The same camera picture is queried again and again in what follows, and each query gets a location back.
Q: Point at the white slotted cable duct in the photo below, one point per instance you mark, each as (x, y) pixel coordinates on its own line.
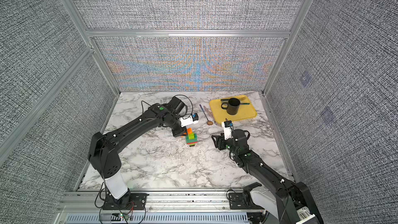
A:
(159, 218)

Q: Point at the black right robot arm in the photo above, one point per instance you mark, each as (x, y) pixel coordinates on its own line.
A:
(294, 201)

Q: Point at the green handled utensil on tray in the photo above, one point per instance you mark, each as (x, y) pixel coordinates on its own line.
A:
(234, 101)

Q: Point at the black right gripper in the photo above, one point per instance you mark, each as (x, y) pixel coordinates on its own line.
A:
(220, 140)

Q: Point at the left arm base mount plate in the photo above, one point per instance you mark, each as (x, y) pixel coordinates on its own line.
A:
(127, 202)

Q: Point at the yellow plastic tray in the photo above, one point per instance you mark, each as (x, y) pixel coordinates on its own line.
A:
(244, 112)

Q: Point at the iridescent metal spoon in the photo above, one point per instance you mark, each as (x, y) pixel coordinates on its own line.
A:
(209, 122)

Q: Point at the aluminium front rail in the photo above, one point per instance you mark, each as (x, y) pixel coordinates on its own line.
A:
(169, 200)

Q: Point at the black mug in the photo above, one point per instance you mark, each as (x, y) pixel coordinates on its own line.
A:
(231, 109)

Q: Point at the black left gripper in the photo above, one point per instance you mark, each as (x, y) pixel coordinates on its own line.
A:
(181, 132)

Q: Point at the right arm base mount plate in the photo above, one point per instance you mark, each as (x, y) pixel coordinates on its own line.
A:
(245, 200)

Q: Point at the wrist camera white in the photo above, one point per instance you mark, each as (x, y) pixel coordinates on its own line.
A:
(227, 129)
(192, 119)

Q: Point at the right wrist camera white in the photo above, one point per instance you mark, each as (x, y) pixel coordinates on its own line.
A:
(227, 129)

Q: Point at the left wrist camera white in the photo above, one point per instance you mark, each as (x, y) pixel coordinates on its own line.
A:
(192, 119)

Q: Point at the lime lego brick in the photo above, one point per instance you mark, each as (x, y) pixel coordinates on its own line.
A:
(191, 136)

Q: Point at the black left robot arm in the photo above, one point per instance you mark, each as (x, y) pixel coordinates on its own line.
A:
(105, 148)

